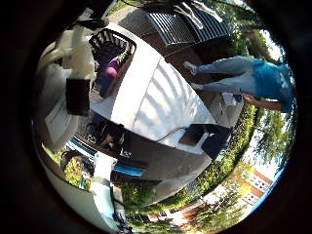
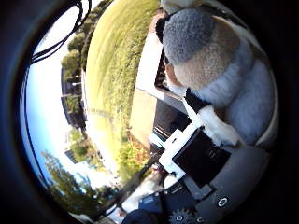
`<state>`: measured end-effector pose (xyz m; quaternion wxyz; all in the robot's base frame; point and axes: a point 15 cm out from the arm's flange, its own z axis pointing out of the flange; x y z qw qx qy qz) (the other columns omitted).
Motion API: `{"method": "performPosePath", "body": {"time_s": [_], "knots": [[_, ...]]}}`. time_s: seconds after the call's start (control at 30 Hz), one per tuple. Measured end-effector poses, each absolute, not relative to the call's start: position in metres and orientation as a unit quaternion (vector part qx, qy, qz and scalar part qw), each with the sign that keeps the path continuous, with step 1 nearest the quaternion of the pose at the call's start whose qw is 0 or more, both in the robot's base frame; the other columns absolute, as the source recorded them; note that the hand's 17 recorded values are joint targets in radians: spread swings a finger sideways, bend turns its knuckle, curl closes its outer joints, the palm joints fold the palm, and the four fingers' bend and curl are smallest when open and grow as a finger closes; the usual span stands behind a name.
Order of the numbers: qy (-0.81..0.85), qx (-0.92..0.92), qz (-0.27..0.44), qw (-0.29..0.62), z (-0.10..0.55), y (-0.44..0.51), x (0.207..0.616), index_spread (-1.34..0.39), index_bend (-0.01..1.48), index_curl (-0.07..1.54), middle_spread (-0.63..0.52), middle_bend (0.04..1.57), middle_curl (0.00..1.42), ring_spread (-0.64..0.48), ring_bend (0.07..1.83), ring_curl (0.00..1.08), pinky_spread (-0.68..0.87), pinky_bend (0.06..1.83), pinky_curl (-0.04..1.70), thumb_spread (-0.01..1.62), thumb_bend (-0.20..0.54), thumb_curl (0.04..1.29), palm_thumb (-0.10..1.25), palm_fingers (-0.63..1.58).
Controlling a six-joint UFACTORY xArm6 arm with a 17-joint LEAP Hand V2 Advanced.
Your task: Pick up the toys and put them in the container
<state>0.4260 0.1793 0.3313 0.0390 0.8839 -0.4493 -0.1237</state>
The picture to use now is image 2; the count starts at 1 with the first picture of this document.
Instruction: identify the black hand cable bundle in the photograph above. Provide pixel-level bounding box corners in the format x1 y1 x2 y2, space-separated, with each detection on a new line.
28 0 93 65

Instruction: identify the grey and white plush toy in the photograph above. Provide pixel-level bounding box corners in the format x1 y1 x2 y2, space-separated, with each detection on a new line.
154 5 278 147

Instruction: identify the black slatted plastic basket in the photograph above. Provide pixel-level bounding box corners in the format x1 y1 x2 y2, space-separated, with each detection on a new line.
153 48 188 101

